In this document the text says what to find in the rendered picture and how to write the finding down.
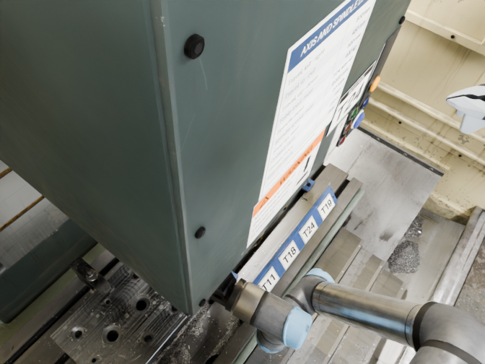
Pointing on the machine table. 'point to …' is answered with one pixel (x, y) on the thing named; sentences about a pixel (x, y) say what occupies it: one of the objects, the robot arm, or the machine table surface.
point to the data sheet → (313, 84)
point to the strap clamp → (90, 276)
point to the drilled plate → (126, 292)
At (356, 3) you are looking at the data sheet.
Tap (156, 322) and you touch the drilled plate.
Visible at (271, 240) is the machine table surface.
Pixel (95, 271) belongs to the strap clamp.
